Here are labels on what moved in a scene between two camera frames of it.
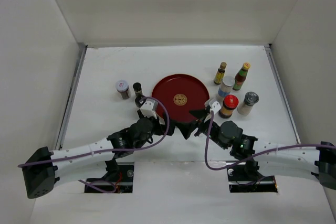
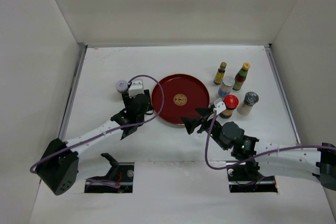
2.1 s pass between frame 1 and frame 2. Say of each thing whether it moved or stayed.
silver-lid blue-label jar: stayed
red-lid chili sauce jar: stayed
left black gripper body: moved
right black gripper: stayed
